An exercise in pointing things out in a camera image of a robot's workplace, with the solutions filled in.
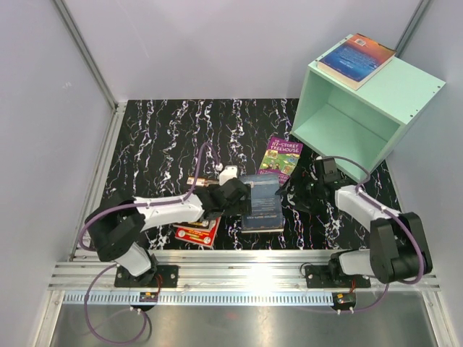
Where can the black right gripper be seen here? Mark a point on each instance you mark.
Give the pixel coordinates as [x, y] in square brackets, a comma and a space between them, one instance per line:
[307, 204]

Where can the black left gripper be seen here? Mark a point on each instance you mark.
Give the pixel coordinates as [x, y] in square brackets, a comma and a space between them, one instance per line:
[247, 202]

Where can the purple Treehouse book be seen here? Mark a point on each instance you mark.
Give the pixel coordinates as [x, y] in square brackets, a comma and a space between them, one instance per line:
[281, 158]

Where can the dark blue hardcover book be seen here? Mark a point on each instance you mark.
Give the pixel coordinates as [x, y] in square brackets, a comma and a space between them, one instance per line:
[266, 212]

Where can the black paperback book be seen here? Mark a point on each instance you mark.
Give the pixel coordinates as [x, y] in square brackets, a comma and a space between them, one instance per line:
[201, 182]

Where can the blue orange paperback book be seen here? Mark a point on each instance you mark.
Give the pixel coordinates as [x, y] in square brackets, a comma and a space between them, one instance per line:
[356, 60]

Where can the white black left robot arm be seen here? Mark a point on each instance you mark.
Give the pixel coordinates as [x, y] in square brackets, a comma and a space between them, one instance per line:
[114, 231]

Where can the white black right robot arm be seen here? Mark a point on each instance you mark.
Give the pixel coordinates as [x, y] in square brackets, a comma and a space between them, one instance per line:
[398, 250]

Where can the red book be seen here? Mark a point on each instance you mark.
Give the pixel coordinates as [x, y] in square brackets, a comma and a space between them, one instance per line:
[202, 233]

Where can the mint green open cabinet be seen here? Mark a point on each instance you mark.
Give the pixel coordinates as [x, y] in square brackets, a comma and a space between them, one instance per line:
[362, 126]

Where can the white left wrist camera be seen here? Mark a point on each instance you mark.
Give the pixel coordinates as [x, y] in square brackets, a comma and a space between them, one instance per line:
[226, 173]

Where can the aluminium rail frame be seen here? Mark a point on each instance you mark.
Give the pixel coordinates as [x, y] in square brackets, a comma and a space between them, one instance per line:
[207, 270]

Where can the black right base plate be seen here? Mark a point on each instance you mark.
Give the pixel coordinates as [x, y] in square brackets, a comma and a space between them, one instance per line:
[319, 276]

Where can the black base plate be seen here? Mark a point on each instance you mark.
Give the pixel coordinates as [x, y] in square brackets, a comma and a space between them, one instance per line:
[165, 276]
[319, 276]

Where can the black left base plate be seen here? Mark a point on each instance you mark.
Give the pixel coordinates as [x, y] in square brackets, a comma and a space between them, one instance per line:
[165, 276]

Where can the slotted cable duct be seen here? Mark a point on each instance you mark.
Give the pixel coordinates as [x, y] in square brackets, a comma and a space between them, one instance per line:
[171, 298]

